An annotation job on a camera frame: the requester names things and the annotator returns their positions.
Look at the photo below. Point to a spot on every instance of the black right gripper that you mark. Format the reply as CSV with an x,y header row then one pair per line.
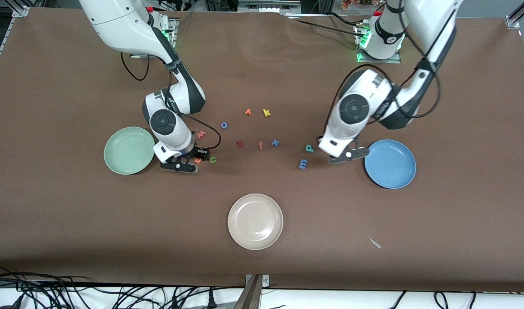
x,y
198,152

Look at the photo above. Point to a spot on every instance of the teal letter p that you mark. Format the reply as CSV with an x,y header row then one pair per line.
x,y
307,148

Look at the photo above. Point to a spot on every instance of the pink letter m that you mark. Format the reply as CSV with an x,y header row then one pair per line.
x,y
201,134

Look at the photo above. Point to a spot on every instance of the blue letter m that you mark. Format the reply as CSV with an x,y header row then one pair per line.
x,y
303,164

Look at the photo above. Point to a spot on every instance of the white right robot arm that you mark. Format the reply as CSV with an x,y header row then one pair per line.
x,y
116,21

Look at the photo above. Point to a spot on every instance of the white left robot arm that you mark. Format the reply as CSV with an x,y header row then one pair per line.
x,y
429,21

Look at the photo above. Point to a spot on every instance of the blue letter x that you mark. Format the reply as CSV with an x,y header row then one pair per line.
x,y
275,143

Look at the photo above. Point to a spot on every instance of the green plate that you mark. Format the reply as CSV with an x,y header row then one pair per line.
x,y
129,150

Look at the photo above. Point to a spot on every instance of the blue plate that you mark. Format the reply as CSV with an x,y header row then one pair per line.
x,y
390,164

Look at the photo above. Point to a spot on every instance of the beige plate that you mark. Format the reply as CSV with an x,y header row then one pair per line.
x,y
255,221

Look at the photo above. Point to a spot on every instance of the white paper scrap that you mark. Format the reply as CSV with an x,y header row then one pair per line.
x,y
375,243

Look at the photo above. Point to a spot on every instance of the colourful small items pile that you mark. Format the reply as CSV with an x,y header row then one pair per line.
x,y
352,4

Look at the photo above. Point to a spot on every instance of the grey metal box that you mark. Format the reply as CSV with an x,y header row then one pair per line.
x,y
266,6

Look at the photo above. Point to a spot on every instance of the grey metal strut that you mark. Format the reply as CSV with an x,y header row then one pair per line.
x,y
249,298

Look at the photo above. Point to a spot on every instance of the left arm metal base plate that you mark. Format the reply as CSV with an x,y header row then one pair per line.
x,y
395,61

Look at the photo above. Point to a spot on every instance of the metal table edge bracket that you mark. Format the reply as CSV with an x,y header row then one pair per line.
x,y
265,281

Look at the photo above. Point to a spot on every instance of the aluminium frame post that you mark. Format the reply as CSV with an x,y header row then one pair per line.
x,y
513,21

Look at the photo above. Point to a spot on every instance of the aluminium table frame rail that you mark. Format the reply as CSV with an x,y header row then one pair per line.
x,y
21,10

